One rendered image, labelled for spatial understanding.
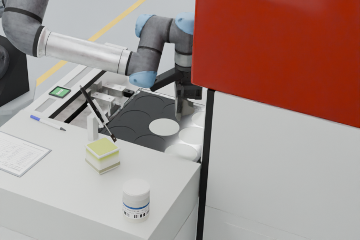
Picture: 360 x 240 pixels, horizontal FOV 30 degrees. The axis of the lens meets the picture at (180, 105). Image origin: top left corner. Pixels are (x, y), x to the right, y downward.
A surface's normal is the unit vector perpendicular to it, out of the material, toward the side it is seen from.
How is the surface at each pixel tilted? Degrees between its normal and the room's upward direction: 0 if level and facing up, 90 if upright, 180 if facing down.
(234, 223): 90
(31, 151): 0
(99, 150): 0
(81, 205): 0
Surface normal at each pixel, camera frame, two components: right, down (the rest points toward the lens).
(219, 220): -0.40, 0.48
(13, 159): 0.04, -0.84
